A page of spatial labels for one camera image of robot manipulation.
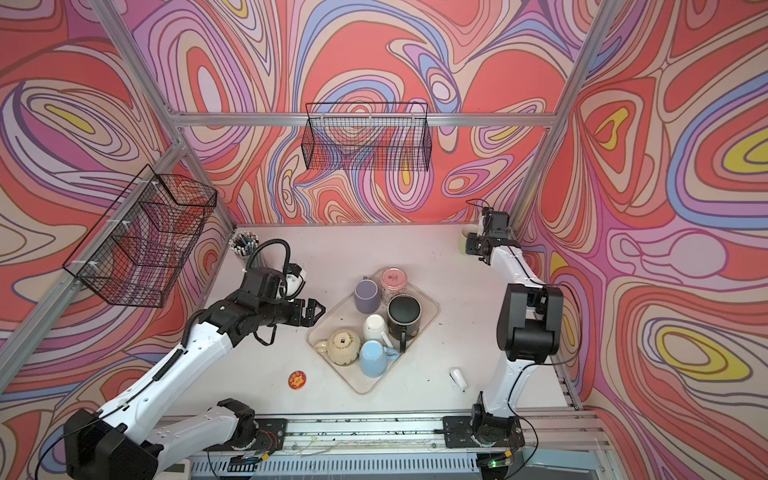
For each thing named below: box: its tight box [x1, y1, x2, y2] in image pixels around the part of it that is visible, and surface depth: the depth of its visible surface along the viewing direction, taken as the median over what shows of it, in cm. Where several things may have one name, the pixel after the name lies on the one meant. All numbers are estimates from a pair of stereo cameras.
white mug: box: [363, 314, 394, 348], surface depth 84 cm
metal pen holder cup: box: [228, 230, 259, 257], surface depth 94 cm
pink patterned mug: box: [380, 267, 408, 305], surface depth 92 cm
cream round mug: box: [314, 329, 361, 366], surface depth 82 cm
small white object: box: [448, 368, 468, 393], surface depth 82 cm
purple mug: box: [354, 276, 380, 314], surface depth 94 cm
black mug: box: [387, 293, 422, 353], surface depth 84 cm
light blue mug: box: [359, 339, 400, 379], surface depth 80 cm
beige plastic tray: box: [306, 268, 441, 395], surface depth 86 cm
